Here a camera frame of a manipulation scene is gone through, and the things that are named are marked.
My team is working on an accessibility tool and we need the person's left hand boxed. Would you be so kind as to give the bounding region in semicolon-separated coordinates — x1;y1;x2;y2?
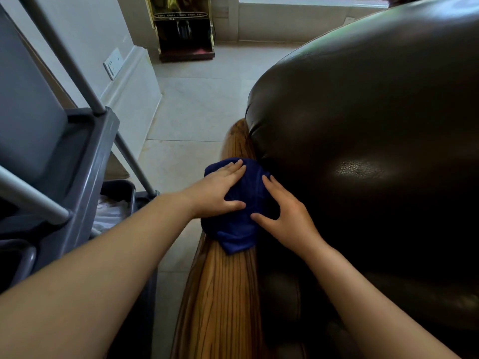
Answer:
182;159;247;220

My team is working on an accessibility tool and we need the person's right hand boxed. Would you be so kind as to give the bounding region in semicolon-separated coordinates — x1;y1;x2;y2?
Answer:
250;175;327;256

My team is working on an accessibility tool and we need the blue cleaning cloth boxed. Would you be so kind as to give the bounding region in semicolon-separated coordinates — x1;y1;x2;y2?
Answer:
201;157;280;255

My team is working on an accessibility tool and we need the person's right forearm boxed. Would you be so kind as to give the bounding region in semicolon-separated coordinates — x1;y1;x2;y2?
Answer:
302;241;462;359

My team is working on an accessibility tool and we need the person's left forearm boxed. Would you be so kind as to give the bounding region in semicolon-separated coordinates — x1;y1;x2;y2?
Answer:
0;190;197;359

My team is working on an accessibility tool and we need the wooden sofa armrest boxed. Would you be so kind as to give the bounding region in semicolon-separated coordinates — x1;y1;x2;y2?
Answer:
171;118;270;359

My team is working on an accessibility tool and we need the white plastic bag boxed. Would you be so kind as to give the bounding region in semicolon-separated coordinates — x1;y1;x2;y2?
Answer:
91;196;131;236

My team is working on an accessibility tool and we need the dark brown leather sofa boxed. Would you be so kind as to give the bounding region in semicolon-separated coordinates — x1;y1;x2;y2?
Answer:
245;0;479;359

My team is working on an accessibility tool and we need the gold shoe polishing machine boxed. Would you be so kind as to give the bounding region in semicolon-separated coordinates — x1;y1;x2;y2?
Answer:
144;0;216;63

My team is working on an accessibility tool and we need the grey cleaning cart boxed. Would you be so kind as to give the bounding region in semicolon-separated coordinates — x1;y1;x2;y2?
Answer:
0;0;161;359

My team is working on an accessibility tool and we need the white wall socket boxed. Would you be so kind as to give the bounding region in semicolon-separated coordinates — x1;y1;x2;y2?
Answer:
103;47;124;81

